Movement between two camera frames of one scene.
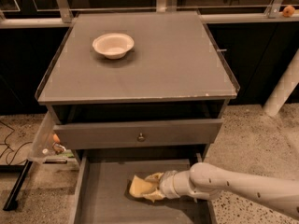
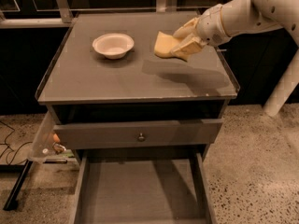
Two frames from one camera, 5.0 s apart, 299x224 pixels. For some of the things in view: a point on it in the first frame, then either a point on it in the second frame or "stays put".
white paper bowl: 114,46 stays put
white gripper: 167,184 → 209,26
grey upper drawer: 101,135 stays put
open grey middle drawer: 103,193 stays put
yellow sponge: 140,187 → 164,45
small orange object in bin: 56,138 stays put
